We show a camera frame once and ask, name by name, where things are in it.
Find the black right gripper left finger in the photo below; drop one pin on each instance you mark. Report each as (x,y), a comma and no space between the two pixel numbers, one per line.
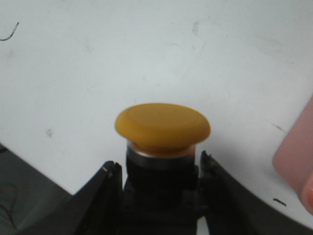
(93,210)

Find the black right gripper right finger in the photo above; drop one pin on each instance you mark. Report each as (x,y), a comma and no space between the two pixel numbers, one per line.
(234,210)

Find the yellow push button switch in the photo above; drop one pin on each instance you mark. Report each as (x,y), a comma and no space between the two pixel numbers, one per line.
(161,194)

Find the pink plastic bin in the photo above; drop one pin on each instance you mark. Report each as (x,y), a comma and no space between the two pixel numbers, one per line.
(294,158)

